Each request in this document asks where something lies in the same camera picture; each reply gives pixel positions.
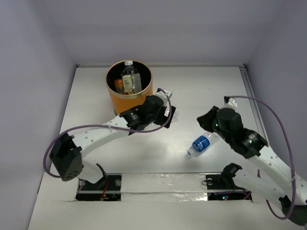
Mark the clear unlabelled bottle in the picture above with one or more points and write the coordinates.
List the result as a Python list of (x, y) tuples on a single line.
[(175, 116)]

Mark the silver foil tape strip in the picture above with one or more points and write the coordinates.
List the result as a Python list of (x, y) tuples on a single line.
[(163, 187)]

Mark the blue label bottle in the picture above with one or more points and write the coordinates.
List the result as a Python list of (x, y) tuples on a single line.
[(202, 143)]

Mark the aluminium rail at right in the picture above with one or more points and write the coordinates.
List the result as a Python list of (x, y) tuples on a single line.
[(253, 103)]

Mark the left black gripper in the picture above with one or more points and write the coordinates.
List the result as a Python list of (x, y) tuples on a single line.
[(168, 116)]

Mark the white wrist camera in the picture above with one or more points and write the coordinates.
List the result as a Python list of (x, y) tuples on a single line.
[(230, 102), (165, 93)]

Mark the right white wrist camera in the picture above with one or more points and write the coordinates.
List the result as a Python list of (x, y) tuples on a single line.
[(230, 102)]

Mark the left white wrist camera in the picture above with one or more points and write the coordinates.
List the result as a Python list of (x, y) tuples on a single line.
[(165, 93)]

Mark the orange label bottle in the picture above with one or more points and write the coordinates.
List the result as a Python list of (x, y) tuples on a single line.
[(118, 83)]

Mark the apple juice label bottle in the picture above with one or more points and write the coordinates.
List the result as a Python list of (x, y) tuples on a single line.
[(131, 79)]

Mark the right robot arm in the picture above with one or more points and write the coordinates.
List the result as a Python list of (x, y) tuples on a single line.
[(285, 188)]

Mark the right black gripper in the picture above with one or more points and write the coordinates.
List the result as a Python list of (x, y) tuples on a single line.
[(205, 120)]

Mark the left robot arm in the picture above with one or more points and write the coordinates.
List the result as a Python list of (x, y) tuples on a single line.
[(66, 152)]

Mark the orange cylindrical bin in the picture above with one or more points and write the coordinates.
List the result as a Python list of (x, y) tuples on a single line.
[(122, 102)]

